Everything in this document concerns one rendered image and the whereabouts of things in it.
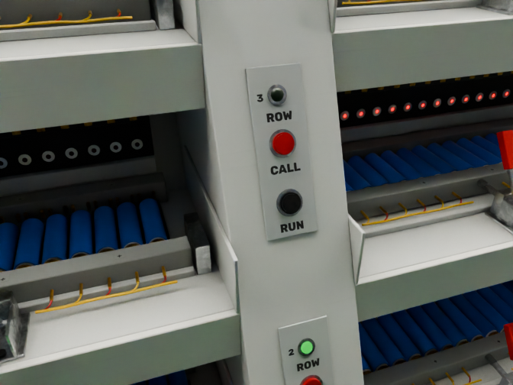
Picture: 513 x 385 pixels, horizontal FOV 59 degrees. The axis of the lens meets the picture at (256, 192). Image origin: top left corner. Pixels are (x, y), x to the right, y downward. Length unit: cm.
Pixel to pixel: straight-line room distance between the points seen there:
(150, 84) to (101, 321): 17
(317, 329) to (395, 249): 10
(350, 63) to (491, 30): 13
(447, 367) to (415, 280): 16
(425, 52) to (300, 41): 11
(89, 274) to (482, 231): 34
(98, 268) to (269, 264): 13
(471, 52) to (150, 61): 26
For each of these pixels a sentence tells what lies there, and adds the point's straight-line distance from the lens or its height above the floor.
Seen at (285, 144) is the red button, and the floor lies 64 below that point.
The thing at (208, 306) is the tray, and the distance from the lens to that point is 35.
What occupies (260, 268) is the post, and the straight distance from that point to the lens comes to 34.
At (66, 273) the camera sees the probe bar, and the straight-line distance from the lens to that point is 37.
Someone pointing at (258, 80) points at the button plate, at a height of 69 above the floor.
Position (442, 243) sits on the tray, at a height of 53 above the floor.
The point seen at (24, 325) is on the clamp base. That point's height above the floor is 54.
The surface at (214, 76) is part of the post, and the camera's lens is 32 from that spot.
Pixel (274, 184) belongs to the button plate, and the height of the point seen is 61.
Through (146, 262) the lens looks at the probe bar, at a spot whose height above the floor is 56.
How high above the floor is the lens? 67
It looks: 10 degrees down
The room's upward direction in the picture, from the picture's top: 7 degrees counter-clockwise
